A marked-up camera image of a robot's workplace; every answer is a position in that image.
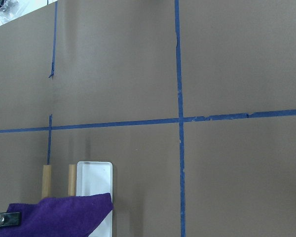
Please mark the white wooden towel rack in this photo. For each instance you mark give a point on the white wooden towel rack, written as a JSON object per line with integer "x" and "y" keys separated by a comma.
{"x": 86, "y": 178}

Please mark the purple towel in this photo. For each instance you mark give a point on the purple towel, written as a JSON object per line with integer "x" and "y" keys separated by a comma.
{"x": 59, "y": 217}

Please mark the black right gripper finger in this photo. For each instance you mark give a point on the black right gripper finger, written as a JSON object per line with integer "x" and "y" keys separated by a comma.
{"x": 10, "y": 219}

